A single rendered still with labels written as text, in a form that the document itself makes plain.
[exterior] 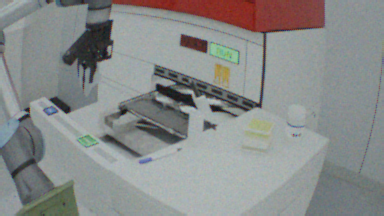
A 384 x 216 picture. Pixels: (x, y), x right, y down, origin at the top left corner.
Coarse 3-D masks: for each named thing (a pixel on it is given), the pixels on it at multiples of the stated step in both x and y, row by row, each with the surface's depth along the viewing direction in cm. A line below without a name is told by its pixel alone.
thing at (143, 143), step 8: (104, 128) 157; (112, 128) 154; (136, 128) 156; (120, 136) 151; (128, 136) 150; (136, 136) 151; (144, 136) 152; (152, 136) 152; (128, 144) 149; (136, 144) 147; (144, 144) 147; (152, 144) 148; (160, 144) 148; (168, 144) 149; (144, 152) 145; (152, 152) 143
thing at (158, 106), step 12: (144, 96) 175; (156, 96) 176; (168, 96) 177; (180, 96) 178; (132, 108) 165; (144, 108) 166; (156, 108) 167; (168, 108) 167; (180, 108) 168; (192, 108) 169; (216, 108) 170; (156, 120) 158; (168, 120) 159; (180, 120) 160; (204, 120) 161; (180, 132) 152
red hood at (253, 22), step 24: (120, 0) 182; (144, 0) 172; (168, 0) 164; (192, 0) 157; (216, 0) 150; (240, 0) 144; (264, 0) 144; (288, 0) 158; (312, 0) 178; (240, 24) 147; (264, 24) 148; (288, 24) 162; (312, 24) 182
